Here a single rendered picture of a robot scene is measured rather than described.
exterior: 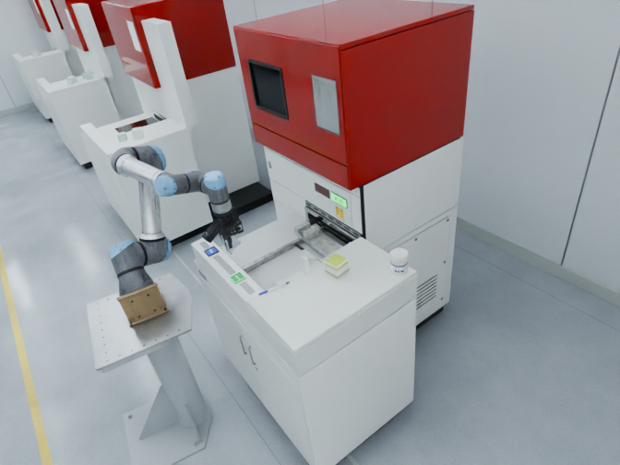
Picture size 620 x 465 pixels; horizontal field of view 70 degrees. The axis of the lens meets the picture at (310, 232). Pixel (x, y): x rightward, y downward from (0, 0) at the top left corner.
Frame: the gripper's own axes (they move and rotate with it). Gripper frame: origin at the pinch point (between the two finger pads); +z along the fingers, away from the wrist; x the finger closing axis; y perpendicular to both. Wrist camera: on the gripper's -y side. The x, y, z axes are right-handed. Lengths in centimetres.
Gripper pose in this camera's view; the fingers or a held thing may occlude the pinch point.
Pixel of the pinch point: (229, 252)
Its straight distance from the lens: 187.4
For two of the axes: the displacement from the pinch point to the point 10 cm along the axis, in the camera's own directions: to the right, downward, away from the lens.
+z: 1.1, 8.1, 5.7
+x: -5.9, -4.1, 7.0
